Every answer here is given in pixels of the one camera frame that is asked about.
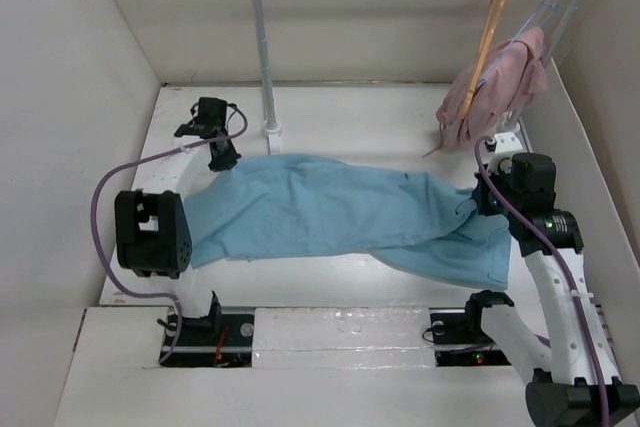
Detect light blue trousers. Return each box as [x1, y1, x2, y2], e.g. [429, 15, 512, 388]
[184, 154, 511, 290]

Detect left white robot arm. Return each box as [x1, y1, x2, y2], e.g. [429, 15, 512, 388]
[114, 97, 240, 344]

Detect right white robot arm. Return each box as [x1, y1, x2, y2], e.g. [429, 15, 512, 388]
[462, 152, 639, 426]

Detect pink garment on hanger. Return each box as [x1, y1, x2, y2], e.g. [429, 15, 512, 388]
[431, 27, 548, 153]

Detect wooden clothes hanger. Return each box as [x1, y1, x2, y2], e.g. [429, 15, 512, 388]
[457, 0, 507, 120]

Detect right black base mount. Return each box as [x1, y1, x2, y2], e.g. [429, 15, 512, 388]
[422, 310, 510, 368]

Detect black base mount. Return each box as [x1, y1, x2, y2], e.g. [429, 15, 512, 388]
[159, 312, 255, 368]
[422, 310, 510, 368]

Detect light blue wire hanger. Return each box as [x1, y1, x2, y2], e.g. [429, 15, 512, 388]
[475, 0, 559, 91]

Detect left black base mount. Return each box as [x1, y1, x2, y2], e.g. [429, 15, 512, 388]
[159, 312, 255, 368]

